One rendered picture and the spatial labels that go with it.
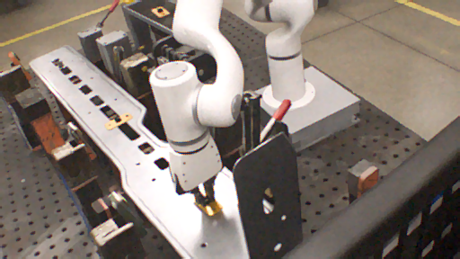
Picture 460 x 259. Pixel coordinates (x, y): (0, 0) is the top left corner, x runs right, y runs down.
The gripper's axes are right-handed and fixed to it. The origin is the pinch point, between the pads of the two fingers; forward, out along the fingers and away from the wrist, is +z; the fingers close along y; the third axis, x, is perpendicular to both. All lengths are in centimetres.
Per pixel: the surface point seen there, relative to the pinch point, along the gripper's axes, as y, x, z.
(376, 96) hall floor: -173, -86, 104
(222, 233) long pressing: 2.4, 8.9, 3.5
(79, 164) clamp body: 16.7, -38.1, 4.1
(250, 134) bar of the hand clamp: -14.6, -0.4, -7.9
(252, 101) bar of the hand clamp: -15.1, 1.5, -17.5
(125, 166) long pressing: 7.8, -26.5, 3.5
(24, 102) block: 19, -79, 1
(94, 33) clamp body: -18, -102, -2
